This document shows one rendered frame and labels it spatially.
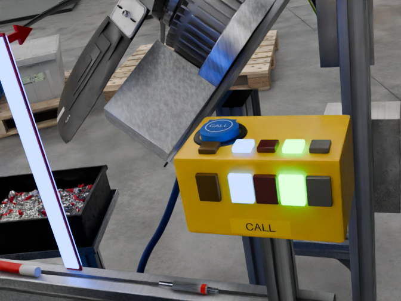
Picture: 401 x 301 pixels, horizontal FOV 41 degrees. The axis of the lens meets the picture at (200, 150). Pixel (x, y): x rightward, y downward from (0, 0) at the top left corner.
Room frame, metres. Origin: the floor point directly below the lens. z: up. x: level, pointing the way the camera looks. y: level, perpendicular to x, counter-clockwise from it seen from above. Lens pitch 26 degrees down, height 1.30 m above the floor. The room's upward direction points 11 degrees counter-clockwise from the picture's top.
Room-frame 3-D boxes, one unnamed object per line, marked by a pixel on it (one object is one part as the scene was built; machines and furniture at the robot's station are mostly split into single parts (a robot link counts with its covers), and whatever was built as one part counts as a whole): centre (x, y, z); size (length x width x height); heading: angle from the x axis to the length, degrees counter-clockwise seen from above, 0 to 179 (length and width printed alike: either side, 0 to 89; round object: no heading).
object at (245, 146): (0.46, -0.04, 1.08); 0.02 x 0.02 x 0.01; 66
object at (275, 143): (0.45, -0.06, 1.08); 0.02 x 0.02 x 0.01; 66
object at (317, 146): (0.43, -0.11, 1.08); 0.02 x 0.02 x 0.01; 66
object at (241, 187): (0.43, -0.03, 1.04); 0.02 x 0.01 x 0.03; 66
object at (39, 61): (3.88, 1.07, 0.31); 0.60 x 0.42 x 0.33; 7
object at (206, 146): (0.47, -0.01, 1.08); 0.02 x 0.02 x 0.01; 66
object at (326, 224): (0.48, -0.06, 1.02); 0.16 x 0.10 x 0.11; 66
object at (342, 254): (0.96, -0.20, 0.56); 0.19 x 0.04 x 0.04; 66
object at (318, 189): (0.41, -0.10, 1.04); 0.02 x 0.01 x 0.03; 66
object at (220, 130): (0.50, -0.02, 1.08); 0.04 x 0.04 x 0.02
